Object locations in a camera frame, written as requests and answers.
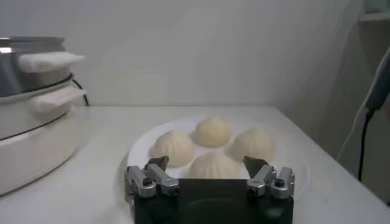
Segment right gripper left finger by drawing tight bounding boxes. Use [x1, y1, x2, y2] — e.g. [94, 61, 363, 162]
[126, 155, 180, 199]

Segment stainless steel steamer basket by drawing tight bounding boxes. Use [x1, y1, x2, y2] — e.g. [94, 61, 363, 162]
[0, 36, 86, 97]

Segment white round plate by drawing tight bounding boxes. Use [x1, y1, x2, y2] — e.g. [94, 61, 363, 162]
[126, 114, 308, 201]

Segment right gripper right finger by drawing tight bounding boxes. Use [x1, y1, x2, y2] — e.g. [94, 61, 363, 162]
[243, 155, 296, 200]

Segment black pot power cord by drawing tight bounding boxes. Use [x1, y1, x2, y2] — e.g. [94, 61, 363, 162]
[71, 78, 90, 107]

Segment cream steamed baozi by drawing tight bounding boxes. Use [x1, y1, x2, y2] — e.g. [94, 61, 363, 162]
[229, 127, 276, 162]
[188, 151, 244, 180]
[149, 130, 196, 167]
[192, 116, 232, 148]

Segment thin white hanging cable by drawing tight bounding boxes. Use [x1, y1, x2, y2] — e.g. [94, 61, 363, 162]
[336, 45, 390, 162]

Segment black cable with plug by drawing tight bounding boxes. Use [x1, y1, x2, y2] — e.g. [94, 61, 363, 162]
[358, 45, 390, 183]

